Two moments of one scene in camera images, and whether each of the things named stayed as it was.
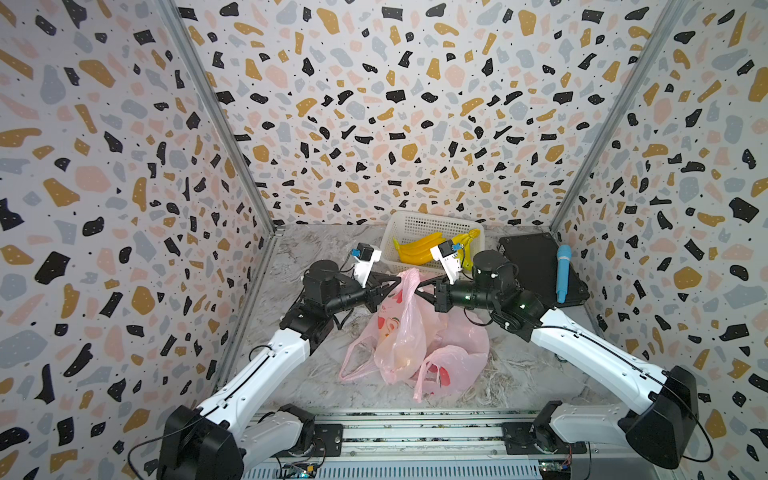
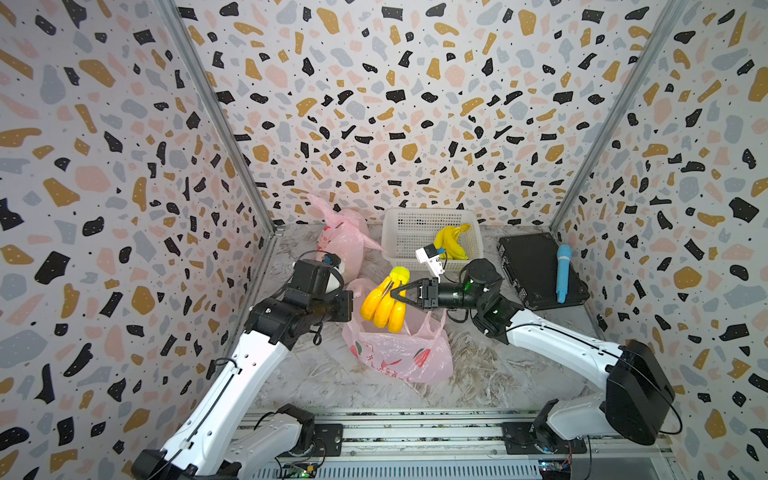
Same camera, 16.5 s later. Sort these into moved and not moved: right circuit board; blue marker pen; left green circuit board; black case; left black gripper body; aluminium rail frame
Moved: left black gripper body
Not moved: black case; aluminium rail frame; left green circuit board; right circuit board; blue marker pen
